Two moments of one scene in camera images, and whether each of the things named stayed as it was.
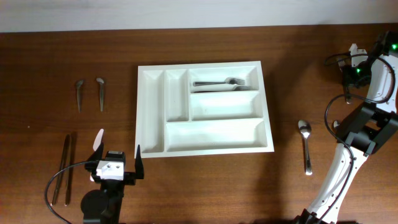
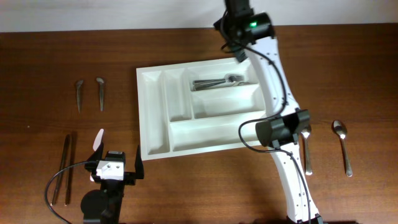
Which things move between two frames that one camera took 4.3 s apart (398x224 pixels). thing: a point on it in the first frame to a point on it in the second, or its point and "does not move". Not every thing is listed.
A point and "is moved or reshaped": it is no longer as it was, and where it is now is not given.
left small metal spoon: x=79 y=84 does not move
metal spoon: x=305 y=129 does not move
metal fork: x=347 y=98 to x=230 y=79
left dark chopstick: x=61 y=166 does not move
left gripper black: x=131 y=177 does not move
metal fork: x=237 y=88 to x=217 y=83
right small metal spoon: x=101 y=81 does not move
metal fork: x=232 y=81 is moved or reshaped
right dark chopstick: x=68 y=182 does not move
